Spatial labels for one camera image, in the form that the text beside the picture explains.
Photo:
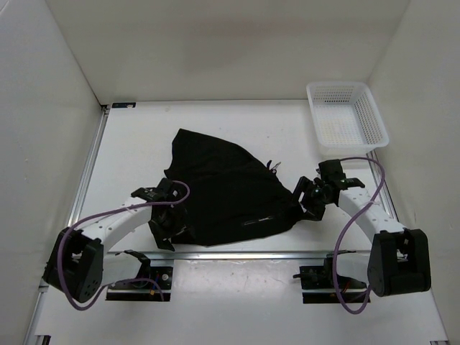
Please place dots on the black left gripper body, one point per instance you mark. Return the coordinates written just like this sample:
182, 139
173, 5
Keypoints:
169, 224

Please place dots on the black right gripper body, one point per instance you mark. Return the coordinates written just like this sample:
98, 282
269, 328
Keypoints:
314, 198

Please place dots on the black shorts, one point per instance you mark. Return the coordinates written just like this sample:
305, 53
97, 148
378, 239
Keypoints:
233, 196

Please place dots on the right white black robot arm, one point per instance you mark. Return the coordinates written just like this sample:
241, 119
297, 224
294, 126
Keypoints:
398, 262

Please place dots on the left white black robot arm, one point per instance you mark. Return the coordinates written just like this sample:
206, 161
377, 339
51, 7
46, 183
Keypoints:
79, 265

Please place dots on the white perforated plastic basket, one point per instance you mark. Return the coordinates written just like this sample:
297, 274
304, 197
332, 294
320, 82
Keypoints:
346, 118

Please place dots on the small dark corner label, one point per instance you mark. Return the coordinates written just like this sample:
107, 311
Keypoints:
124, 105

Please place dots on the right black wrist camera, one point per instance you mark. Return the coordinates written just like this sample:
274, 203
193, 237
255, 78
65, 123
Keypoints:
331, 173

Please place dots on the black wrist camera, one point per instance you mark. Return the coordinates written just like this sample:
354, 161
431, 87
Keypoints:
166, 190
331, 173

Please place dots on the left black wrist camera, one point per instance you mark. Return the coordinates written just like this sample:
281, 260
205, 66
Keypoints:
166, 190

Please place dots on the silver aluminium table rail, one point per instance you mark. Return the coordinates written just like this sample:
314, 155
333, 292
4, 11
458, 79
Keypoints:
133, 147

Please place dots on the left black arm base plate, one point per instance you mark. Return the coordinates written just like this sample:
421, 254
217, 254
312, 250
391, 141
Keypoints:
157, 287

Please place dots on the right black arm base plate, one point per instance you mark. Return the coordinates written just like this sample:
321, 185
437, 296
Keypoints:
318, 287

